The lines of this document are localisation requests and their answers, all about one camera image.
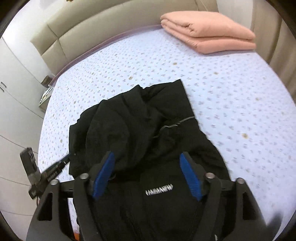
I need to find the black sweatshirt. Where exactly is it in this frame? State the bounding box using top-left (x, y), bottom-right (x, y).
top-left (69, 80), bottom-right (229, 240)

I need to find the white wardrobe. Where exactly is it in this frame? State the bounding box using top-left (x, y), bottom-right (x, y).
top-left (1, 39), bottom-right (44, 240)

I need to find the patterned lilac bed sheet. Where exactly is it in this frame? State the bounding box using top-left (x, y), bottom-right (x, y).
top-left (29, 28), bottom-right (295, 240)

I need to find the brown patterned bag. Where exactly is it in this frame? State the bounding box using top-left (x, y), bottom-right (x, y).
top-left (41, 75), bottom-right (55, 88)

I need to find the beige padded headboard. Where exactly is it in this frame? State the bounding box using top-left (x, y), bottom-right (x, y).
top-left (31, 0), bottom-right (218, 75)

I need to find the folded pink blanket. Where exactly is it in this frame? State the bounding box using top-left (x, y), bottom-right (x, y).
top-left (161, 11), bottom-right (256, 54)

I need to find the beige curtain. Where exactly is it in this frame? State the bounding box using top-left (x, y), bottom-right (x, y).
top-left (251, 1), bottom-right (295, 100)

